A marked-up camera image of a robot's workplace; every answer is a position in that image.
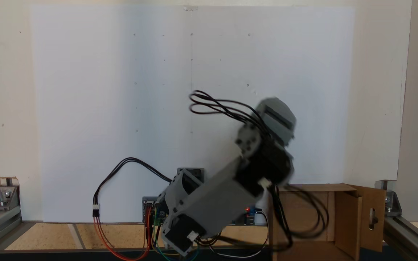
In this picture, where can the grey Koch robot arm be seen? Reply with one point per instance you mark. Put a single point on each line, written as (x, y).
(216, 203)

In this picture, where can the brown cardboard box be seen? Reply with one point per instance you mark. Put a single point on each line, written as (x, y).
(339, 221)

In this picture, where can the clear tape strip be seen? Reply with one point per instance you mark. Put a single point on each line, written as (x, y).
(191, 7)

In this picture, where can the small board with grey ports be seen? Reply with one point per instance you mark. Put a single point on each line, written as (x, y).
(151, 206)

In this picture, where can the white paper sheet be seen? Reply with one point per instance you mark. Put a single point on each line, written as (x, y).
(85, 90)

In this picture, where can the white backing board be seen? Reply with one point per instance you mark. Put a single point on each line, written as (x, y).
(9, 90)

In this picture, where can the metal corner bracket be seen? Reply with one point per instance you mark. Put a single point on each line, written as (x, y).
(393, 204)
(5, 197)

